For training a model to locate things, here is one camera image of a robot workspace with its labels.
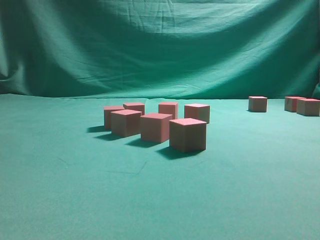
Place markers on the pink cube column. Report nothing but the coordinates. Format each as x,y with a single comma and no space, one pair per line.
308,107
107,110
188,135
257,104
154,127
136,106
198,111
290,103

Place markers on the pink cube from column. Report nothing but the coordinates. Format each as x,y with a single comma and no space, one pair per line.
169,108

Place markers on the pink cube later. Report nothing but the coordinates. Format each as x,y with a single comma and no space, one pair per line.
125,123

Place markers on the green cloth backdrop and cover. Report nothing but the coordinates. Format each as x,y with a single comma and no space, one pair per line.
64,177

